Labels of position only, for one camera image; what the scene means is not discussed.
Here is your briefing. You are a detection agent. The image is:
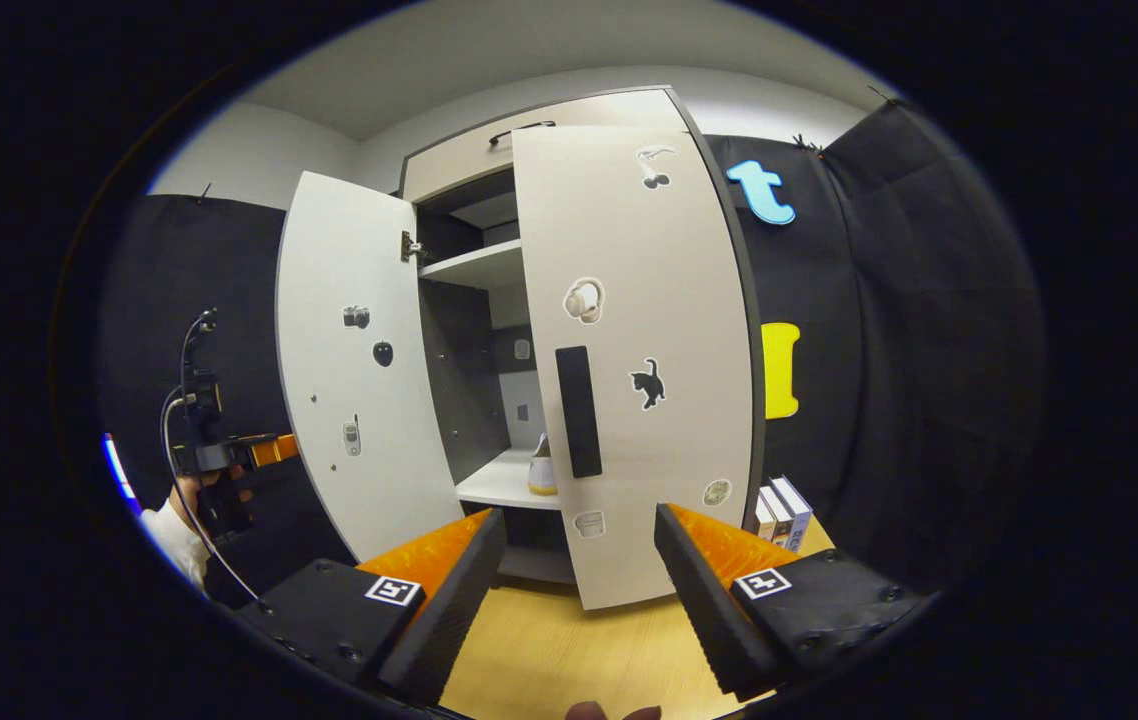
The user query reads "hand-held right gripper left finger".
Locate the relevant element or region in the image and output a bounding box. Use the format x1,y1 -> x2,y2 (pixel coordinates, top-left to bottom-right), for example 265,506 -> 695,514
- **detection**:
234,508 -> 508,706

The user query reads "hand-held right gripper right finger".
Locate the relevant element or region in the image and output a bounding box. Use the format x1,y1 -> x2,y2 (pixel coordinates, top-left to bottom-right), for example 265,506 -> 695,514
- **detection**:
654,503 -> 930,701

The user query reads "white canvas shoe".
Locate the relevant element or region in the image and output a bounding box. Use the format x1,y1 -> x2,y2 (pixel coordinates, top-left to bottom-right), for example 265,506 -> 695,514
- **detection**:
527,432 -> 560,496

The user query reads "white shoe cabinet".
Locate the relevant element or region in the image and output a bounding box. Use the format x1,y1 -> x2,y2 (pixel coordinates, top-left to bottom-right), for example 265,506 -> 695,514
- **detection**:
399,85 -> 770,611

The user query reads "white door with camera sticker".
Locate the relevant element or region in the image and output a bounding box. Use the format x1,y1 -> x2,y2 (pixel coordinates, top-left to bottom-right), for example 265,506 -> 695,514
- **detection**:
274,170 -> 465,563

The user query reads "white door with cat sticker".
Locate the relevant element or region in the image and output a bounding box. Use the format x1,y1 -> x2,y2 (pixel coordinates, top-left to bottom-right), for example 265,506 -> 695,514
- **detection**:
512,123 -> 760,611

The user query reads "white cabinet shelf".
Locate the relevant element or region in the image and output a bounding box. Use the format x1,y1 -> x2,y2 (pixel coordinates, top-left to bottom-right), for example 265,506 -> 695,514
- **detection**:
456,447 -> 562,511
419,238 -> 527,291

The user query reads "white cabinet drawer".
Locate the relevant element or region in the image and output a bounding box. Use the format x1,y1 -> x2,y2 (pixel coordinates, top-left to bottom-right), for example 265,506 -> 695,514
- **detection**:
401,88 -> 690,201

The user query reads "black backdrop cloth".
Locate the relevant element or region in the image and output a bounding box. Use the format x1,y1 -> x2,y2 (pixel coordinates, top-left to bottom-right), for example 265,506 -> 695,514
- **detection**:
99,100 -> 1045,601

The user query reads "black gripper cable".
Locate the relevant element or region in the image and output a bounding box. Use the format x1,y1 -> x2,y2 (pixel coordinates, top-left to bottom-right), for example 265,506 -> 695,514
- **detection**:
161,310 -> 268,609

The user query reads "black door handle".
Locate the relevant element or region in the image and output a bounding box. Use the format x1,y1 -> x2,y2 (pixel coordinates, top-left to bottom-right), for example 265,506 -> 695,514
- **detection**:
555,346 -> 604,479

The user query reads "black drawer handle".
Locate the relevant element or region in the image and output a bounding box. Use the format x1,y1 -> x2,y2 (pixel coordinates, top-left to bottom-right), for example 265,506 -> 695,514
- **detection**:
487,120 -> 558,147

